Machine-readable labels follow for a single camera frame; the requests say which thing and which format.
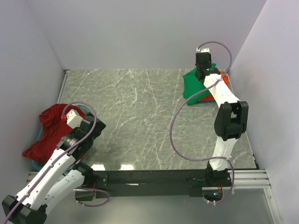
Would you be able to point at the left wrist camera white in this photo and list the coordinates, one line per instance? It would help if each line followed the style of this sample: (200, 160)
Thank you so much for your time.
(72, 119)

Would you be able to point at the dark red t shirt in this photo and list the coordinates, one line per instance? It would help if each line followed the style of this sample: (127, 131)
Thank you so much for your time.
(53, 130)

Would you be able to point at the folded blue t shirt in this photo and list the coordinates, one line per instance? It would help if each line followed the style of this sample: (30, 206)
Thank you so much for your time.
(203, 101)

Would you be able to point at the aluminium rail frame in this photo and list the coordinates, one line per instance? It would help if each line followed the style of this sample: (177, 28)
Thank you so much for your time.
(245, 179)

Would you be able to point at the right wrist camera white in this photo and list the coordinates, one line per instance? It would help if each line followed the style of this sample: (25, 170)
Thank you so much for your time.
(202, 50)

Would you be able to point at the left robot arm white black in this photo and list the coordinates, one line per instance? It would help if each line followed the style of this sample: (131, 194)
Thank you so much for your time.
(61, 174)

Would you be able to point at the folded orange t shirt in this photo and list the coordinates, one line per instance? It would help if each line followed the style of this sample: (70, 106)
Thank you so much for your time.
(226, 79)

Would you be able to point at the black base crossbar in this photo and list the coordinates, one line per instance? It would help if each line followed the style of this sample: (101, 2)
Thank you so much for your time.
(156, 182)

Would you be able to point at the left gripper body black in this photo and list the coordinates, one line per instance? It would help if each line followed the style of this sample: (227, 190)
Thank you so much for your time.
(101, 126)

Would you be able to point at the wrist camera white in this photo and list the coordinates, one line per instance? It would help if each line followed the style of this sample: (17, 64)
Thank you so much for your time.
(72, 119)
(202, 50)

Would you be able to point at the green t shirt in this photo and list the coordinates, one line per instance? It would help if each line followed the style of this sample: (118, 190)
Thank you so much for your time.
(191, 86)

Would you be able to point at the clear blue plastic bin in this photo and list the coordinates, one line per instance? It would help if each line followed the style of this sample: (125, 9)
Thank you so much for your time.
(38, 166)

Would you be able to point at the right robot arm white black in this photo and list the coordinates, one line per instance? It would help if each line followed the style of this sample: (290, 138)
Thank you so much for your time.
(232, 117)

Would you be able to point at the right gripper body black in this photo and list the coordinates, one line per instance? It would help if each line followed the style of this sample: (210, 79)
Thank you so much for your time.
(197, 70)

